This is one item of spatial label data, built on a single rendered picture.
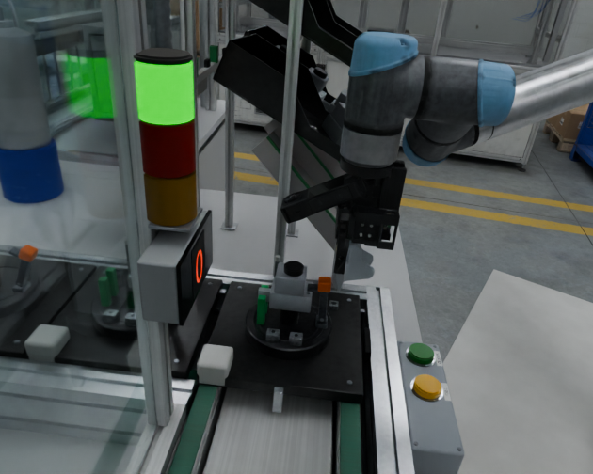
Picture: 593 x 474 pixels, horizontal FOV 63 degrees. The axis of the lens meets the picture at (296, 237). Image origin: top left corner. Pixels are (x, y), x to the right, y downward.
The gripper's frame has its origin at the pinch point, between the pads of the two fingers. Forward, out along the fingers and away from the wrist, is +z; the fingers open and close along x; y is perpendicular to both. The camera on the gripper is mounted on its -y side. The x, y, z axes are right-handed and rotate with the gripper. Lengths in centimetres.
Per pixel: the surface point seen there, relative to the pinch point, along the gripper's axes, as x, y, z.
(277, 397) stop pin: -13.2, -6.5, 11.6
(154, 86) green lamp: -21.6, -18.1, -31.9
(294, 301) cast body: -2.2, -5.8, 2.9
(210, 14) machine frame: 164, -60, -21
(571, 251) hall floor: 225, 163, 107
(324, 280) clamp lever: -0.4, -1.6, -0.3
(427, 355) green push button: -2.6, 15.9, 10.2
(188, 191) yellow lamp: -20.3, -16.0, -22.1
